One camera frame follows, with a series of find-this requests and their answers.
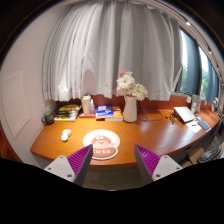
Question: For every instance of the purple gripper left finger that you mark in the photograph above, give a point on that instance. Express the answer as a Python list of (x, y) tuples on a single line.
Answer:
[(73, 167)]

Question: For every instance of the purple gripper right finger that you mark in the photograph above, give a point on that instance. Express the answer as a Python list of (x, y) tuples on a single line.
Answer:
[(153, 167)]

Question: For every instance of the white computer mouse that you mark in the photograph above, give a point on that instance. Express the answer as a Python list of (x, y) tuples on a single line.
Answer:
[(66, 134)]

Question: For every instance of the round cartoon mouse pad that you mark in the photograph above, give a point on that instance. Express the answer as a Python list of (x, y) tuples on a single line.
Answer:
[(105, 143)]

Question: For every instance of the dark green mug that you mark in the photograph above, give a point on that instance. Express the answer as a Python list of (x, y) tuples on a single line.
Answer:
[(48, 118)]

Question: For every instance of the stack of dark books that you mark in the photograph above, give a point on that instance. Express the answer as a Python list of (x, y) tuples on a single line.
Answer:
[(67, 112)]

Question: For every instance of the black office chair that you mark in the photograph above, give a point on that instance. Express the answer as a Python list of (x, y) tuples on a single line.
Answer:
[(209, 155)]

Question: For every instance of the white paper sheet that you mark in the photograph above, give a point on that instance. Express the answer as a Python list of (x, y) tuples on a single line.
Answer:
[(194, 126)]

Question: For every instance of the silver laptop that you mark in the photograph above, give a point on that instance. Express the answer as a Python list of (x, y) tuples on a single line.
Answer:
[(184, 114)]

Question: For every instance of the orange book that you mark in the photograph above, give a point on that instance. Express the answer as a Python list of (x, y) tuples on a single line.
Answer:
[(117, 114)]

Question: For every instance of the white ceramic vase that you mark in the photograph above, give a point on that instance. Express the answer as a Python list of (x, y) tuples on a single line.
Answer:
[(130, 109)]

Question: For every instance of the small clear bottle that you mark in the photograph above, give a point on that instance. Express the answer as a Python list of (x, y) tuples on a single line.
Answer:
[(92, 107)]

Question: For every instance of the blue book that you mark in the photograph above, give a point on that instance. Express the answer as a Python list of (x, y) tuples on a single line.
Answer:
[(104, 111)]

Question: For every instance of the black phone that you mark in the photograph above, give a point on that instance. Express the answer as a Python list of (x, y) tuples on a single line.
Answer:
[(204, 125)]

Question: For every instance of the white tissue cylinder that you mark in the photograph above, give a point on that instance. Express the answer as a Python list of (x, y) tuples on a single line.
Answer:
[(85, 101)]

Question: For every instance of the white flower bouquet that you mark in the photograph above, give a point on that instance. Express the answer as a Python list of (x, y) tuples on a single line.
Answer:
[(127, 86)]

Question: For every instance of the white curtain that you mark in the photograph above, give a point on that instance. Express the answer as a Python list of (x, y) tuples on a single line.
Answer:
[(93, 42)]

